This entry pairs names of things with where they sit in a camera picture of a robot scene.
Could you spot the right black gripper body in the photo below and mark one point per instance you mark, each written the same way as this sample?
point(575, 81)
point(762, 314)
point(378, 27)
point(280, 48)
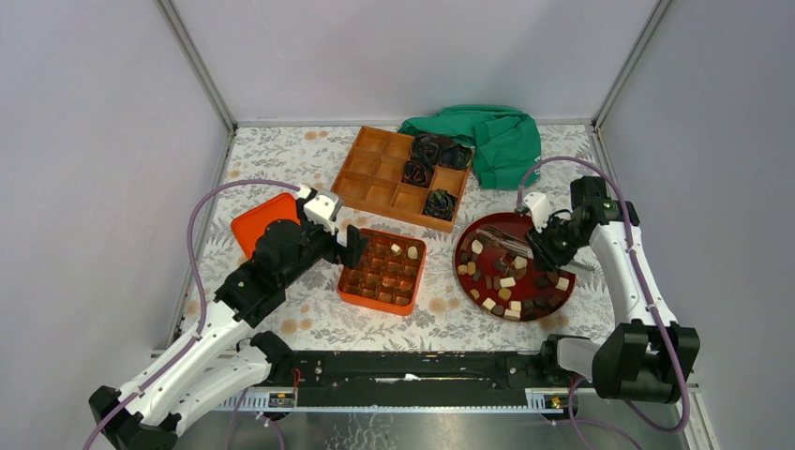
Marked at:
point(557, 243)

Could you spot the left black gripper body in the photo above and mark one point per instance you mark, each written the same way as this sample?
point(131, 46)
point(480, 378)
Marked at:
point(317, 245)

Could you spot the orange box lid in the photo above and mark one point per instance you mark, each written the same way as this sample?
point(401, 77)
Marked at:
point(250, 226)

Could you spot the orange chocolate box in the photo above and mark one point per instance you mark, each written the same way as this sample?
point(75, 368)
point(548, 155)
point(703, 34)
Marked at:
point(383, 281)

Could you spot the metal serving tongs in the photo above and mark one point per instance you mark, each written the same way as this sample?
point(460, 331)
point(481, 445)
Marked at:
point(497, 238)

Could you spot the red round plate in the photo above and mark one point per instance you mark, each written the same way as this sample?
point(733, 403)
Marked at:
point(493, 264)

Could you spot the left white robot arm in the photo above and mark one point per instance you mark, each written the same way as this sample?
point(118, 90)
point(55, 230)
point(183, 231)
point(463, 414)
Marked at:
point(222, 353)

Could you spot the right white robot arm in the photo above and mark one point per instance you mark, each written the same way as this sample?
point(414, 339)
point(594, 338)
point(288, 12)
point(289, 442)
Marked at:
point(627, 286)

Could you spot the wooden compartment organizer tray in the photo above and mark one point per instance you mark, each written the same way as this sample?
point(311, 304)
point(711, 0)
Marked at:
point(371, 180)

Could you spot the floral table mat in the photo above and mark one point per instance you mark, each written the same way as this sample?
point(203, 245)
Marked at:
point(315, 318)

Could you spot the dark rolled fabric front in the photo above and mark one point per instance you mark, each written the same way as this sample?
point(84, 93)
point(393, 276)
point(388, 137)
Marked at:
point(440, 204)

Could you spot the dark rolled fabric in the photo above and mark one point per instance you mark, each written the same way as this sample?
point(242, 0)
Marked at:
point(433, 149)
point(440, 204)
point(417, 173)

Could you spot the dark rolled fabric middle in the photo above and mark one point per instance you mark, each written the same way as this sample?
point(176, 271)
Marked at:
point(417, 173)

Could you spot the green cloth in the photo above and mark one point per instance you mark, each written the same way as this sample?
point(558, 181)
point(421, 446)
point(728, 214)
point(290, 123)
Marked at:
point(506, 141)

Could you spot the dark rolled fabric back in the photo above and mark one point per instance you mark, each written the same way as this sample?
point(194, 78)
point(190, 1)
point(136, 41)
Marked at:
point(433, 149)

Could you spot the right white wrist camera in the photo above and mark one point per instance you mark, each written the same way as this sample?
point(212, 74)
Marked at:
point(536, 206)

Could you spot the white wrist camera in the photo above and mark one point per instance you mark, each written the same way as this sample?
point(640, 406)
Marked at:
point(536, 206)
point(319, 206)

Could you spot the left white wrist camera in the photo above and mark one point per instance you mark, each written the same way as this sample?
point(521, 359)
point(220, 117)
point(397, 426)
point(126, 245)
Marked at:
point(319, 206)

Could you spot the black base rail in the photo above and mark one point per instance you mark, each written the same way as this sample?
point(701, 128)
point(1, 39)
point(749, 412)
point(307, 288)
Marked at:
point(478, 381)

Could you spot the aluminium frame rail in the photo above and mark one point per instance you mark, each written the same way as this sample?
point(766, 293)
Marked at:
point(557, 408)

